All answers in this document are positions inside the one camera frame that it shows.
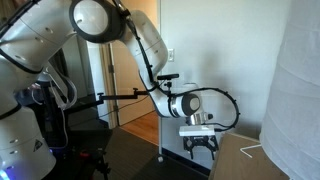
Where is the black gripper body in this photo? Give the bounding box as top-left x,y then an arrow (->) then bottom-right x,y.
187,135 -> 214,149

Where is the light wood drawer cabinet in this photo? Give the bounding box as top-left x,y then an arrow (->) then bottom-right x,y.
209,131 -> 291,180

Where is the black baseboard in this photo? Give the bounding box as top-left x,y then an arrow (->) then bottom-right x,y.
161,148 -> 212,176

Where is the white stand pole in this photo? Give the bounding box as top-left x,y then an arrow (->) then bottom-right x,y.
157,116 -> 165,164

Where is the black tripod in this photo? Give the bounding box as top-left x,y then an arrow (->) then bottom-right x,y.
94,149 -> 113,180

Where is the light wooden door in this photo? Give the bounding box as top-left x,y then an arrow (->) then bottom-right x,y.
109,0 -> 159,127

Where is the black robot stand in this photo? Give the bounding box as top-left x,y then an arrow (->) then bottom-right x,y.
39,83 -> 114,180

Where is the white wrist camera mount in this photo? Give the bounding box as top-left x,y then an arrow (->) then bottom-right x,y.
178,125 -> 216,138

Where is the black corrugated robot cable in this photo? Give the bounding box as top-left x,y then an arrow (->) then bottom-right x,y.
0,0 -> 241,132

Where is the black stereo camera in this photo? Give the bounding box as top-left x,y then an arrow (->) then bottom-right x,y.
156,73 -> 180,81

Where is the white light switch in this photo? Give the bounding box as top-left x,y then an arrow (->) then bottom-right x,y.
167,48 -> 176,63

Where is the white looped cable bundle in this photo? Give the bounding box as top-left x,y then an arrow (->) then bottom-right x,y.
31,66 -> 78,149

